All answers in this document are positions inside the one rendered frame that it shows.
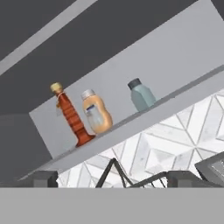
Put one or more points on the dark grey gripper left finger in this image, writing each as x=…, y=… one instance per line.
x=43, y=179

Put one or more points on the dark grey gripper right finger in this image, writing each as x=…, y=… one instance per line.
x=182, y=179

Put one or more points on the red-brown ribbed sauce bottle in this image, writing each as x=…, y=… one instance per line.
x=71, y=115

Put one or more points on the orange condiment bottle silver cap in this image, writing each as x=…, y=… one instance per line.
x=97, y=113

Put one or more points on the pale blue shaker dark cap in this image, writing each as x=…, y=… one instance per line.
x=142, y=96

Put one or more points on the grey open wall cabinet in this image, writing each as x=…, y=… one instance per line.
x=163, y=55

